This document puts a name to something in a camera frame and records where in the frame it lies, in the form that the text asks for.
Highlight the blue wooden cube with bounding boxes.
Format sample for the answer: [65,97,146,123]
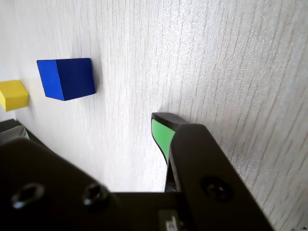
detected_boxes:
[36,57,96,102]

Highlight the yellow wooden cube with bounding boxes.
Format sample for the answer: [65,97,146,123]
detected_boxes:
[0,80,30,112]

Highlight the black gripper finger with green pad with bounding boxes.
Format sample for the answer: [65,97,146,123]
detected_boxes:
[151,112,275,231]
[0,118,127,231]

